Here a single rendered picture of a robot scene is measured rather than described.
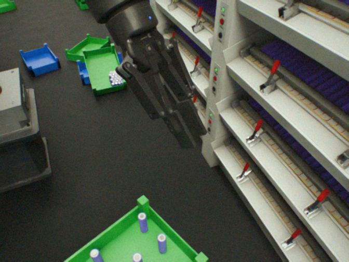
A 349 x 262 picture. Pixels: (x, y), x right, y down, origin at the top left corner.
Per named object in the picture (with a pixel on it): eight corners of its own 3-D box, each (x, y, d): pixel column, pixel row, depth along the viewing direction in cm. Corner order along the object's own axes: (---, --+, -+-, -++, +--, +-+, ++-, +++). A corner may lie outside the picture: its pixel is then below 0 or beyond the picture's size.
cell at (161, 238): (162, 255, 57) (161, 243, 53) (157, 249, 58) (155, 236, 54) (168, 249, 58) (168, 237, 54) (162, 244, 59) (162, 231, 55)
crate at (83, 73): (82, 85, 165) (79, 74, 160) (79, 70, 179) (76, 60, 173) (128, 76, 173) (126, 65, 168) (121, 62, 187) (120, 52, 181)
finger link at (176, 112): (177, 109, 42) (175, 111, 41) (197, 145, 44) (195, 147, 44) (165, 113, 44) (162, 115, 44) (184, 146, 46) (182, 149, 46)
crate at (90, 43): (90, 63, 186) (88, 53, 180) (67, 60, 190) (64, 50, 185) (111, 46, 206) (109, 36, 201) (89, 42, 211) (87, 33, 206)
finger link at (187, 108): (175, 104, 46) (177, 102, 47) (193, 136, 48) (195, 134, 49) (188, 100, 44) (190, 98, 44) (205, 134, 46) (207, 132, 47)
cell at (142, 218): (143, 234, 61) (141, 221, 56) (138, 229, 62) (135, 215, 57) (149, 229, 62) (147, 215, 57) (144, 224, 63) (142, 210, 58)
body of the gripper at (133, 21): (130, 16, 45) (156, 64, 47) (93, 29, 39) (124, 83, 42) (158, -6, 39) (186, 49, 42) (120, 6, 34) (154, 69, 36)
